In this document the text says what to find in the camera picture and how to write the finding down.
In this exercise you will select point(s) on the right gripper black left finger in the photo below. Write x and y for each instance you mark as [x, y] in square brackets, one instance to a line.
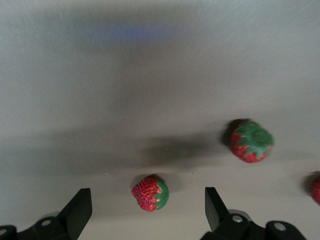
[77, 212]

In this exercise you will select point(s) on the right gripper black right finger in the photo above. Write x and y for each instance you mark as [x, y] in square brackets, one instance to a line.
[215, 212]

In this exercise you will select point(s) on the red strawberry green calyx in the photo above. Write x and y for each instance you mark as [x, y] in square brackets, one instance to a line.
[317, 191]
[250, 142]
[147, 195]

